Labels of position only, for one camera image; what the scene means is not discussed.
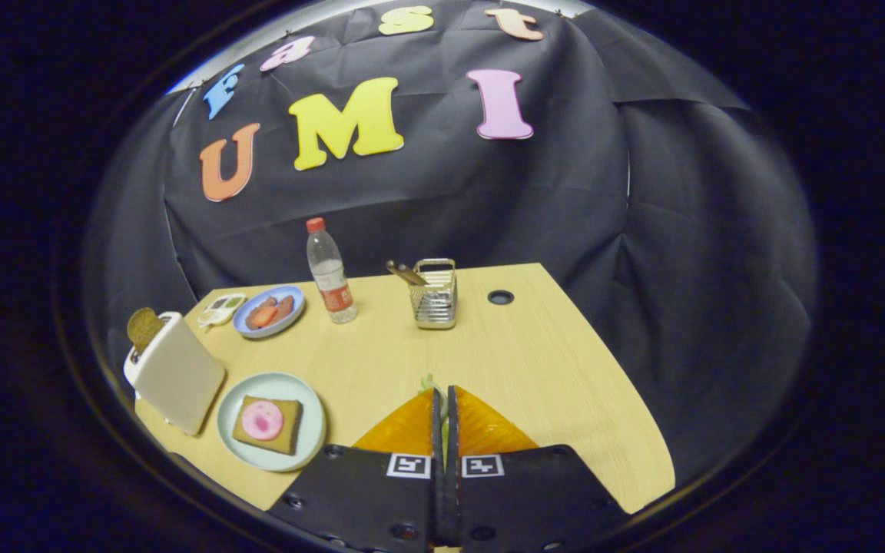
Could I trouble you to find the bread slice with ham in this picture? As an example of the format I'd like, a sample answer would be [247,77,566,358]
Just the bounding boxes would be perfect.
[232,395,304,455]

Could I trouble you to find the light green plate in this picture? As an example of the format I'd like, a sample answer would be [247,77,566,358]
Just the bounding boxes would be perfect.
[217,373,326,472]

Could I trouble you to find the white toaster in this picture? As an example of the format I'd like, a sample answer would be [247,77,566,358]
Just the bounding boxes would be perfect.
[123,311,227,437]

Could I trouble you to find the green lettuce leaf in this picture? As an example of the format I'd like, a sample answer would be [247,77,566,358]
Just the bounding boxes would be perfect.
[418,373,449,454]

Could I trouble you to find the clear plastic water bottle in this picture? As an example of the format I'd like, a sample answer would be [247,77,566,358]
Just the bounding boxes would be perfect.
[306,217,359,325]

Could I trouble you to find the brown toast slice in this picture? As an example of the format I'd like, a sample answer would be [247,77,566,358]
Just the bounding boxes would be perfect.
[127,307,165,356]

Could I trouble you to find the white divided seasoning tray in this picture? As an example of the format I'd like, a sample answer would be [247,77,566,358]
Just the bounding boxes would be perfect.
[197,293,247,333]

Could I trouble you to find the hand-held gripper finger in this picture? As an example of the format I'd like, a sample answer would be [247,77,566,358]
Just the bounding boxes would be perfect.
[446,386,631,553]
[267,388,447,553]

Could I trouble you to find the brown-handled utensil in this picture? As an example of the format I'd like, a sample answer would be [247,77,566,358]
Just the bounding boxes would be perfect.
[386,260,429,287]

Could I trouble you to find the blue plate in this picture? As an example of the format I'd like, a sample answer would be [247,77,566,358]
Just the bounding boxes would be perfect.
[232,286,307,339]

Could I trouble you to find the metal wire basket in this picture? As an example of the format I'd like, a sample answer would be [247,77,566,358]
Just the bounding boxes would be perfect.
[410,258,459,330]

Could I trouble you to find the pink ham slice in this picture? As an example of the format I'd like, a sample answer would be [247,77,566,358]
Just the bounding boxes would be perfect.
[240,400,284,442]

